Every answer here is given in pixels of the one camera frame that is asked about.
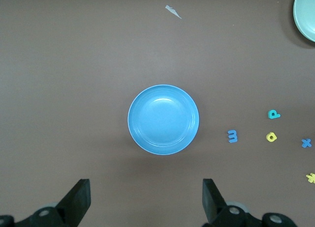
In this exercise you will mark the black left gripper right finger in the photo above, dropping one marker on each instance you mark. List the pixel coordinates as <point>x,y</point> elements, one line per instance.
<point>216,207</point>

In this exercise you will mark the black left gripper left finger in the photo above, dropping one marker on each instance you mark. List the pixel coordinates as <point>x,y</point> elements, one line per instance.
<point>73,202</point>

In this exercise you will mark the blue letter m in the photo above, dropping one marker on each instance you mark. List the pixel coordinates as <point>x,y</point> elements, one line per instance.
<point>232,136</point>

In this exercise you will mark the yellow letter a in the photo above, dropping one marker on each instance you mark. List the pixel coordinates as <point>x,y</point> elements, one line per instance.
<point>268,138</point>

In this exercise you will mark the teal letter p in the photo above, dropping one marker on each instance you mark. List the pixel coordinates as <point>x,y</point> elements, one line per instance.
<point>270,116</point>

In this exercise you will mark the yellow letter k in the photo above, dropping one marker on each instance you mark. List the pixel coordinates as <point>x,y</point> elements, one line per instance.
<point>311,178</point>

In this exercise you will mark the blue plate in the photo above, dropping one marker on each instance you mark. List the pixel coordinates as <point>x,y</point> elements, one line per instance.
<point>163,119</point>

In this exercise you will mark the blue letter x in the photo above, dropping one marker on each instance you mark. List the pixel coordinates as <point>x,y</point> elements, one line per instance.
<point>306,143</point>

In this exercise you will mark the white tape scrap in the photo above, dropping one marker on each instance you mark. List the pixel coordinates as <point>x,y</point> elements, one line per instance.
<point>172,11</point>

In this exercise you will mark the pale green plate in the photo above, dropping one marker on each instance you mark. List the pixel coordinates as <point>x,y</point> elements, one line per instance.
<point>306,12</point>

